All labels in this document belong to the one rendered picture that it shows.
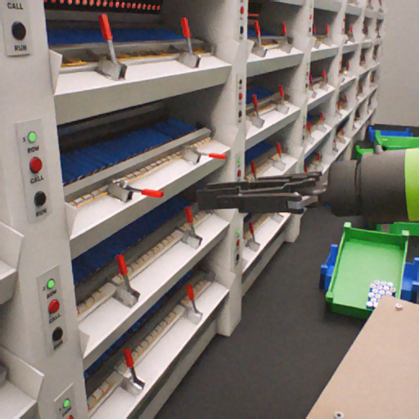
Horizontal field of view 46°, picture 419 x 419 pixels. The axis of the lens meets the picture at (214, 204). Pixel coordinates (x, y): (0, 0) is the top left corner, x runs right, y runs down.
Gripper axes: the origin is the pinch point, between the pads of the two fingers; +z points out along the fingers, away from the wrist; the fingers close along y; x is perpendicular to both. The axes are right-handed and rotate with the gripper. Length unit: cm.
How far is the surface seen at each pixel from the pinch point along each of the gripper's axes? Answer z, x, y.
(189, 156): 18.2, 1.7, 24.9
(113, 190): 18.6, 2.4, -1.8
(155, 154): 20.2, 4.6, 15.4
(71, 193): 19.7, 4.5, -10.1
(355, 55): 19, 11, 254
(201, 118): 23.2, 7.3, 43.5
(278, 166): 23, -18, 95
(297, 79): 18, 9, 114
